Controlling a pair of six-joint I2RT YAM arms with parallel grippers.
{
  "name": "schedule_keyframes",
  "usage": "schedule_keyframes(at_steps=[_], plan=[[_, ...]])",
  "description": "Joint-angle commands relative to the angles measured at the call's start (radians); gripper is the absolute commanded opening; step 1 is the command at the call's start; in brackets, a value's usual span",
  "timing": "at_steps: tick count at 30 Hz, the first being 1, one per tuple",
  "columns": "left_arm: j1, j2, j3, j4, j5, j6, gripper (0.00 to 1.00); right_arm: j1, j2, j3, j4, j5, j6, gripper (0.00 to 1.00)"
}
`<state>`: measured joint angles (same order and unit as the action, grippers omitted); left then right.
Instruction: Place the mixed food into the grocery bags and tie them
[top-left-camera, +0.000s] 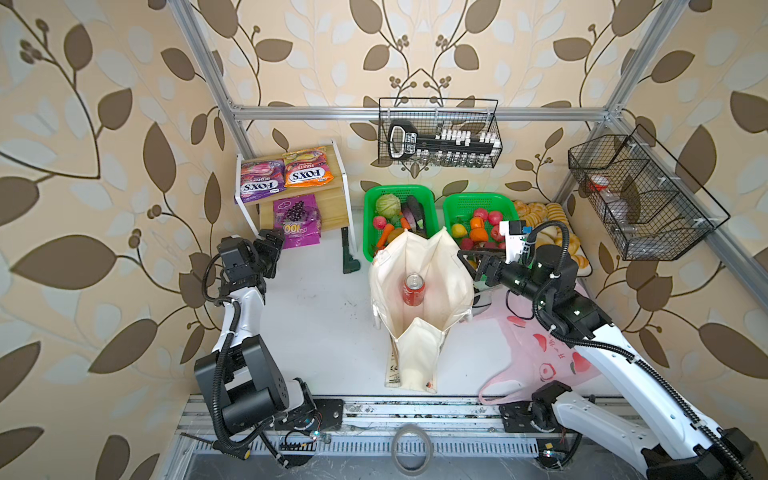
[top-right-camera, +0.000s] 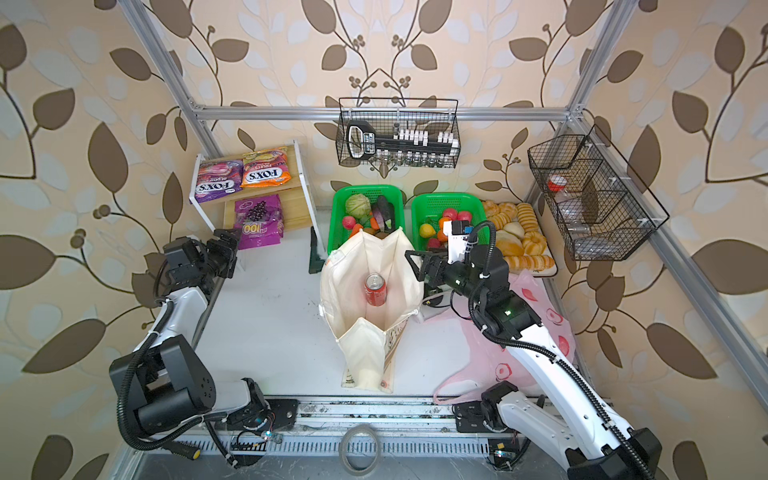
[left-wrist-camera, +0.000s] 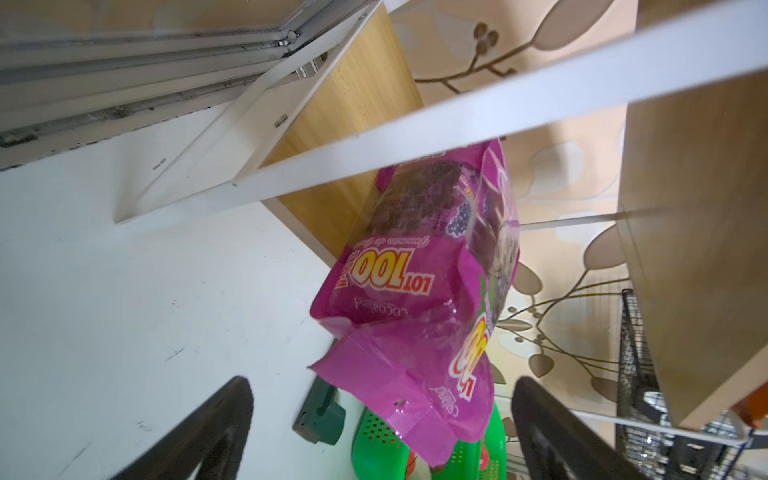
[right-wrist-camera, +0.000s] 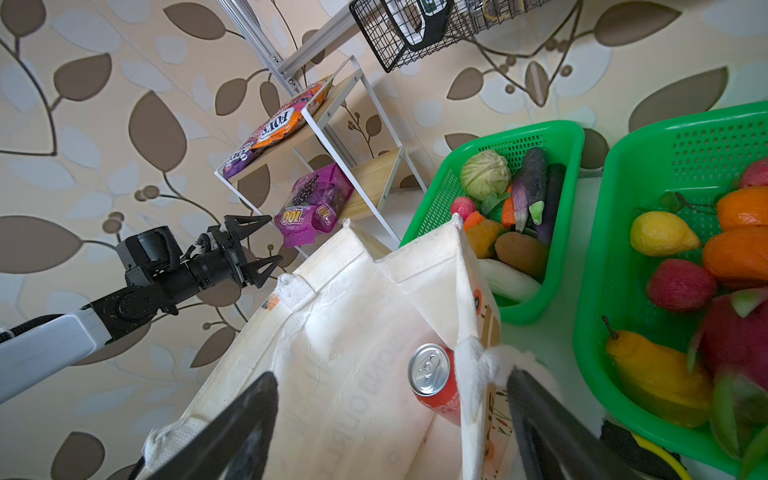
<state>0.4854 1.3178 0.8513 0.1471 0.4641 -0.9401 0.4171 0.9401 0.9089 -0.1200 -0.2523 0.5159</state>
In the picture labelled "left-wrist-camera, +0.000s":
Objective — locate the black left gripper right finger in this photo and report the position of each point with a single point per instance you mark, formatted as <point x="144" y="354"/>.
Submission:
<point x="556" y="444"/>

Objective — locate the green vegetable basket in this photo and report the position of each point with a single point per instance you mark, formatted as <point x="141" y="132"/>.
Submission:
<point x="377" y="453"/>

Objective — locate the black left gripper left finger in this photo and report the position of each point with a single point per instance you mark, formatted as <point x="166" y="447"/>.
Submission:
<point x="208" y="444"/>

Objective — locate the purple lot 100 candy bag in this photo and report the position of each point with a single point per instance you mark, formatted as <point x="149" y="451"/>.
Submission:
<point x="414" y="299"/>

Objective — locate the white wooden shelf rack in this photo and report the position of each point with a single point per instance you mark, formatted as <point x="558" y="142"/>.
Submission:
<point x="691" y="221"/>

